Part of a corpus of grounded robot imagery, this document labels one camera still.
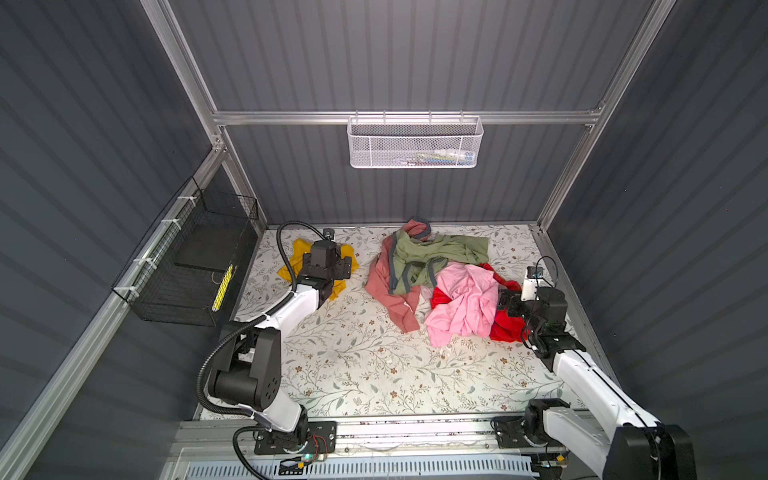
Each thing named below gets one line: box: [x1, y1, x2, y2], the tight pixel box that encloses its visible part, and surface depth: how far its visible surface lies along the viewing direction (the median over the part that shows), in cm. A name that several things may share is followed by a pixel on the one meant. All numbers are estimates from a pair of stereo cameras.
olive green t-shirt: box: [389, 230, 489, 294], surface depth 102 cm
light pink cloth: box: [424, 262, 499, 348], surface depth 91 cm
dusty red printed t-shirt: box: [365, 217, 425, 333], surface depth 101 cm
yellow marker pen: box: [212, 264, 234, 312], surface depth 70 cm
